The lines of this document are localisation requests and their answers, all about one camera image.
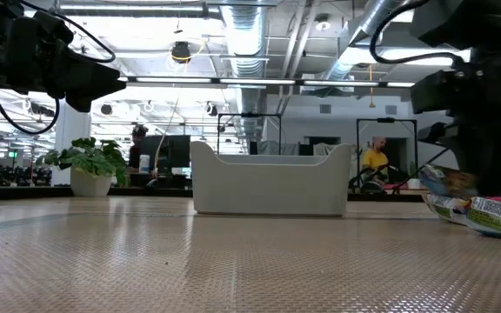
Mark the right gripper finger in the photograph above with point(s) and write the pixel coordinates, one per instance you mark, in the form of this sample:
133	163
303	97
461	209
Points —
494	161

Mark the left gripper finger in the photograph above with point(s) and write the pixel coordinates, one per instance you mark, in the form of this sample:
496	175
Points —
89	82

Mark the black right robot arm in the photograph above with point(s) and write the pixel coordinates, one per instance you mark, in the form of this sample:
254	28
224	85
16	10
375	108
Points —
485	17

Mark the person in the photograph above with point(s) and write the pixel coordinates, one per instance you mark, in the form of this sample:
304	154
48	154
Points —
374	158
137	137

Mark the small plant in white pot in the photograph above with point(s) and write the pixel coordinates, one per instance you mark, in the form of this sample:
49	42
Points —
413	183

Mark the white cup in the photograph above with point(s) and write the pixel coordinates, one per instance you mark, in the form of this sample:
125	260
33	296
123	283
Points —
144	164

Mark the green plant in white pot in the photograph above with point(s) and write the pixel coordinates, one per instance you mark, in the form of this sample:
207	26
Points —
89	182

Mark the green exit sign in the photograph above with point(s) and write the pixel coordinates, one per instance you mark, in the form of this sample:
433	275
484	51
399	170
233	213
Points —
12	154

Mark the large dark monitor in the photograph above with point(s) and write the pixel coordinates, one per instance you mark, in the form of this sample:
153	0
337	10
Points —
176	152

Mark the LED light bar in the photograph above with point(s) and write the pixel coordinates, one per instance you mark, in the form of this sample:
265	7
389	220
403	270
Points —
255	81

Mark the translucent white plastic bin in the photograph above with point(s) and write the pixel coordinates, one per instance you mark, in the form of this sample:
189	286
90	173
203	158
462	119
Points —
272	191

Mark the black overhead camera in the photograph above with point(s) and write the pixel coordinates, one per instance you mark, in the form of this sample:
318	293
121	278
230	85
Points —
181	51

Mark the black metal stand frame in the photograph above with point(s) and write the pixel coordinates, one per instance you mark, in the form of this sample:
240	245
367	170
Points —
250	115
385	120

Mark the black aluminium frame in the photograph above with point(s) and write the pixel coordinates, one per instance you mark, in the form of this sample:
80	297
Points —
159	192

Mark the silver ventilation duct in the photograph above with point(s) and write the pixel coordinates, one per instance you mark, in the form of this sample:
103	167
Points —
359	26
245	35

